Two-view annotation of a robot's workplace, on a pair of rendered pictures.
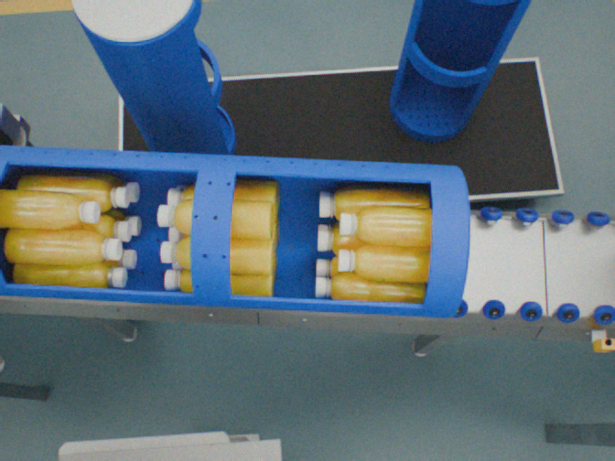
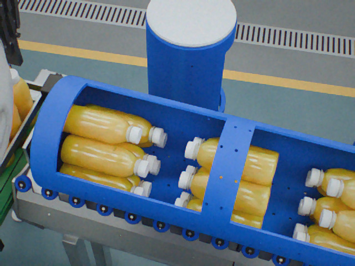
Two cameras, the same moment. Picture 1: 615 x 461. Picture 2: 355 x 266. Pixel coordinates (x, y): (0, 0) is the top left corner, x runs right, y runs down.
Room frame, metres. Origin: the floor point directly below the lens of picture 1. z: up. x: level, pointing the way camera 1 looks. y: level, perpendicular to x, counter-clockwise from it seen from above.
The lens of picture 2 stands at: (-0.32, 0.13, 2.20)
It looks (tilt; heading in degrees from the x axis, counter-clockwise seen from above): 55 degrees down; 13
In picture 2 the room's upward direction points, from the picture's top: 2 degrees clockwise
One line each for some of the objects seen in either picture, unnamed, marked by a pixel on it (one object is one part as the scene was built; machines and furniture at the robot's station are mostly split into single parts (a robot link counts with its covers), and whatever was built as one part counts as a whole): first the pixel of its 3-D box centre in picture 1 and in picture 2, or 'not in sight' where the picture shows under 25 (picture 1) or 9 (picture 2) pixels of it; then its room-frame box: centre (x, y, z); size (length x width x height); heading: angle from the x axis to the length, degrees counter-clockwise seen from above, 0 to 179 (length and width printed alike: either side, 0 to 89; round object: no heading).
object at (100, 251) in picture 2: not in sight; (98, 238); (0.45, 0.59, 0.31); 0.06 x 0.06 x 0.63; 87
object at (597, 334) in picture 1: (602, 331); not in sight; (0.19, -0.61, 0.92); 0.08 x 0.03 x 0.05; 177
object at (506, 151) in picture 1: (335, 144); not in sight; (0.97, -0.10, 0.07); 1.50 x 0.52 x 0.15; 94
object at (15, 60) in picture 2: not in sight; (11, 52); (0.37, 0.64, 1.37); 0.03 x 0.01 x 0.07; 87
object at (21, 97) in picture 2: not in sight; (19, 100); (0.52, 0.78, 0.99); 0.07 x 0.07 x 0.19
